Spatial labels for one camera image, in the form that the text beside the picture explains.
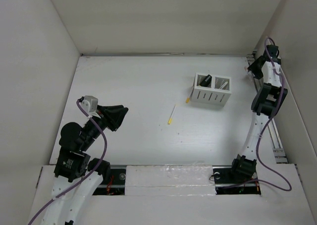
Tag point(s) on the thin white yellow pencil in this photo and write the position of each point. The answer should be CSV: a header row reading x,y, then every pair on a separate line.
x,y
223,85

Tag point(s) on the white yellow marker pen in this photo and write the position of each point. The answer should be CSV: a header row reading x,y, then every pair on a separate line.
x,y
171,115

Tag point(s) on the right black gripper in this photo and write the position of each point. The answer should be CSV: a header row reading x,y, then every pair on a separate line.
x,y
258,75

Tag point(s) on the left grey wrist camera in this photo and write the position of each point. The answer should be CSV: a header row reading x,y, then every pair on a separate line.
x,y
88,105

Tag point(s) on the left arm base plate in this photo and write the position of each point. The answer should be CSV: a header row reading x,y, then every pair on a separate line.
x,y
114,184

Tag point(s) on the yellow cap black highlighter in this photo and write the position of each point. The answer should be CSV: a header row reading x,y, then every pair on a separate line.
x,y
206,81

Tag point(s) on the white pen brown tip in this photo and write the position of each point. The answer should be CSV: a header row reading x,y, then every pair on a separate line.
x,y
249,73

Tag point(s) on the aluminium rail right side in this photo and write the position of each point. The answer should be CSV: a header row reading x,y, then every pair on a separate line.
x,y
265,106

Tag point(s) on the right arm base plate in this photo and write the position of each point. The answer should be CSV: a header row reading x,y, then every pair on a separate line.
x,y
228,183

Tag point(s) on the white slotted pen holder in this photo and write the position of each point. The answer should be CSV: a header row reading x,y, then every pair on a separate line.
x,y
211,95

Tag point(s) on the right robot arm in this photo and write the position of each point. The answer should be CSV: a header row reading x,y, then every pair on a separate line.
x,y
241,165

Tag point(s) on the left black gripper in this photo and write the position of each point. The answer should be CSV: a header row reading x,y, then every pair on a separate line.
x,y
114,114

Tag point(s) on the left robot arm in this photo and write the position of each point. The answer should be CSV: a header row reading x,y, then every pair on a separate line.
x,y
80,166

